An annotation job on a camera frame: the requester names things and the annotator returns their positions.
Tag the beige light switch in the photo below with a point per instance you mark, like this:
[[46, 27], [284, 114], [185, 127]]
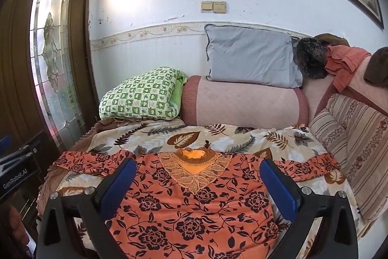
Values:
[[207, 7], [219, 7]]

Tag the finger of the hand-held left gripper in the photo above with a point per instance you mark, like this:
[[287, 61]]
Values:
[[31, 146], [4, 144]]

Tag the grey pillow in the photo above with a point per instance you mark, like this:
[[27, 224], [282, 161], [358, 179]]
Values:
[[251, 55]]

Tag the orange floral garment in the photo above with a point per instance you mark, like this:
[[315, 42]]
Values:
[[182, 216]]

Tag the olive brown cloth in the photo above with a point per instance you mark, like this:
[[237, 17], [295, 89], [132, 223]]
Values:
[[332, 40]]

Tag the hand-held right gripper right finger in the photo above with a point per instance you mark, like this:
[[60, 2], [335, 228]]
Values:
[[279, 189]]

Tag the wooden door with stained glass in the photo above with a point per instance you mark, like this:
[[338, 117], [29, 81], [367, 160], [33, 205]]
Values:
[[18, 64]]

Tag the orange towel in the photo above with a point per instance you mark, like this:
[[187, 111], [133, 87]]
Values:
[[345, 61]]

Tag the pink sofa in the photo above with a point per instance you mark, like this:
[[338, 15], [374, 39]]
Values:
[[315, 95]]

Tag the brown frilled bed cover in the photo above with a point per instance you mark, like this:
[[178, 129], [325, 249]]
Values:
[[54, 172]]

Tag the leaf print blanket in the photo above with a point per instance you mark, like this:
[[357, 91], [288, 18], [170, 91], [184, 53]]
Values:
[[230, 137]]

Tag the pink bolster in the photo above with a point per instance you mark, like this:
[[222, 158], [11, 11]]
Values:
[[242, 104]]

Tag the green checkered pillow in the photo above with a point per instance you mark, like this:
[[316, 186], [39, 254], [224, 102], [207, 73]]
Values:
[[142, 95]]

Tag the small striped cushion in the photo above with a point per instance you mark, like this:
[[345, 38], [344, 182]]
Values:
[[329, 134]]

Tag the large striped cushion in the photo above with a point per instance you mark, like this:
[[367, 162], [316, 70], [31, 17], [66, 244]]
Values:
[[363, 149]]

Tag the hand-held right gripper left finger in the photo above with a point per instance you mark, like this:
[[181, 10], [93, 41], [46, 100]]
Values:
[[121, 186]]

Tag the dark furry cloth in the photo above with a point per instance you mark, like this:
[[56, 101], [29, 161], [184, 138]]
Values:
[[310, 58]]

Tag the dark brown cloth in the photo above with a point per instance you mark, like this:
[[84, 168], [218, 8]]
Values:
[[379, 67]]

